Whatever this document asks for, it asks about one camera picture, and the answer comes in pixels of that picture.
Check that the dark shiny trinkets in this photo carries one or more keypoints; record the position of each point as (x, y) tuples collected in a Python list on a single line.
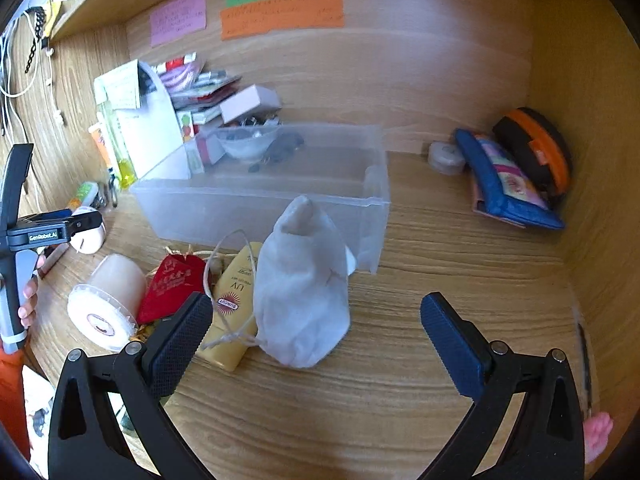
[(255, 121)]

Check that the pink and white box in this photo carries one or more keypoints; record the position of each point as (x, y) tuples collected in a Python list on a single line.
[(247, 102)]

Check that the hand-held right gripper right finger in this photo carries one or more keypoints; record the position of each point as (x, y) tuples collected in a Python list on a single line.
[(452, 345)]

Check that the clear plastic storage bin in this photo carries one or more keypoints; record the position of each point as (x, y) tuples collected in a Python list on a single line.
[(320, 195)]

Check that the wooden desktop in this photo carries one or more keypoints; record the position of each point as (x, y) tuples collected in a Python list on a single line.
[(400, 360)]

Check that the stack of flat packets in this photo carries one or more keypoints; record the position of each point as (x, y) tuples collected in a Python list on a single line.
[(205, 92)]

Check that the wooden shelf board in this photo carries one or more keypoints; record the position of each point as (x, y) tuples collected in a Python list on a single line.
[(90, 10)]

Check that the orange paper note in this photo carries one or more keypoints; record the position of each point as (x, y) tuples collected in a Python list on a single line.
[(280, 17)]

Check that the person's left hand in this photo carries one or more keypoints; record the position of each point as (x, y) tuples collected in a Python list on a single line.
[(27, 305)]

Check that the large translucent tape roll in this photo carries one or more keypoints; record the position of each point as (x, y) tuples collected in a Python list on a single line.
[(107, 300)]

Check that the white printed paper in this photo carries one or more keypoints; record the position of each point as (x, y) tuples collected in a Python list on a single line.
[(37, 410)]

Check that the metal nail clippers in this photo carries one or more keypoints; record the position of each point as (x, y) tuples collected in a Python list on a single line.
[(111, 190)]

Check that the yellow sunscreen bottle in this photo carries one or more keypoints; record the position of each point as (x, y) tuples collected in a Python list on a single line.
[(232, 305)]

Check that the person's bare foot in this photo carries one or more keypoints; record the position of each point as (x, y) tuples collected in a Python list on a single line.
[(597, 435)]

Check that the red fabric pouch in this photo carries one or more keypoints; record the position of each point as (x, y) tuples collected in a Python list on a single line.
[(167, 285)]

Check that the fruit print booklet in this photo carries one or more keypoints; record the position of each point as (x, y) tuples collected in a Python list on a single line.
[(192, 122)]

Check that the black and orange case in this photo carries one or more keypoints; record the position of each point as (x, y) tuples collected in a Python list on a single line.
[(537, 145)]

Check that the blue patchwork pencil case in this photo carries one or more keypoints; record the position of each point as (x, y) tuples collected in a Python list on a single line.
[(495, 180)]

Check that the green and white tube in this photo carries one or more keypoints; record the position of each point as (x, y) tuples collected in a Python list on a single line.
[(85, 194)]

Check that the small round white container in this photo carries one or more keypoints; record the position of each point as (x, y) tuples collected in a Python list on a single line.
[(445, 157)]

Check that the yellow-green liquid bottle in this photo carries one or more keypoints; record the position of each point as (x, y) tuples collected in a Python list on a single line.
[(125, 165)]

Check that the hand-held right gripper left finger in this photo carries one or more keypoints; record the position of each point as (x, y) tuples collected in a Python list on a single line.
[(182, 340)]

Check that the dark small object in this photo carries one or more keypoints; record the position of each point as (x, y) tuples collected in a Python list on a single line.
[(282, 150)]

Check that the orange and white tube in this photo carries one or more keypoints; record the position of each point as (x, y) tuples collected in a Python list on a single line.
[(102, 145)]

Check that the pink paper note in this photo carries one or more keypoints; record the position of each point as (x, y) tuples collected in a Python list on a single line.
[(177, 17)]

